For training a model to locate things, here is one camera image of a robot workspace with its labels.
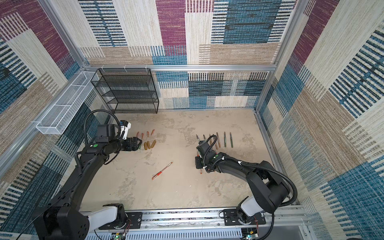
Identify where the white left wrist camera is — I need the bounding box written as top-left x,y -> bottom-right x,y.
120,120 -> 131,140

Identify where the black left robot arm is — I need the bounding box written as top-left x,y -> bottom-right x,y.
33,120 -> 142,240

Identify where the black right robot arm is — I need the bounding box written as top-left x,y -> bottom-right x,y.
195,135 -> 298,219

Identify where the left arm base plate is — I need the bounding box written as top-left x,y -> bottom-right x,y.
98,212 -> 143,230

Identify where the black wire mesh shelf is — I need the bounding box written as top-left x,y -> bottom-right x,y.
91,68 -> 160,114

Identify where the white wire mesh basket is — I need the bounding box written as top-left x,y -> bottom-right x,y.
36,71 -> 95,135

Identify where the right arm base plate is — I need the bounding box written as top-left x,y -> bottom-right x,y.
219,209 -> 266,226

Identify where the tan highlighter pen top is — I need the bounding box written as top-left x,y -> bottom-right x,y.
216,132 -> 221,148

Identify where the dark green marker pen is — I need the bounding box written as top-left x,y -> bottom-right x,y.
224,132 -> 227,148

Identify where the aluminium front rail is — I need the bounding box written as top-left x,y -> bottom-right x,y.
86,205 -> 316,240

